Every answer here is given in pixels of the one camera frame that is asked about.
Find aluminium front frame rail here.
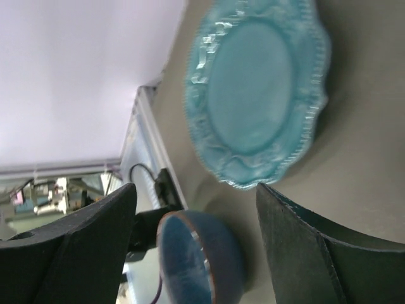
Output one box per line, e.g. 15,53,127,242
1,85,187,208

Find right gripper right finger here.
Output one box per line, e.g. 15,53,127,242
256,184,404,303

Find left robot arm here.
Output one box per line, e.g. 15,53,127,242
128,163,184,254

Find teal scalloped ceramic plate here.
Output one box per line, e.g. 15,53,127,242
184,1,331,189

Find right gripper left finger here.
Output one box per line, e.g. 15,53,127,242
1,184,137,303

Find dark blue ceramic bowl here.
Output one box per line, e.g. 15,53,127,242
156,210,247,304

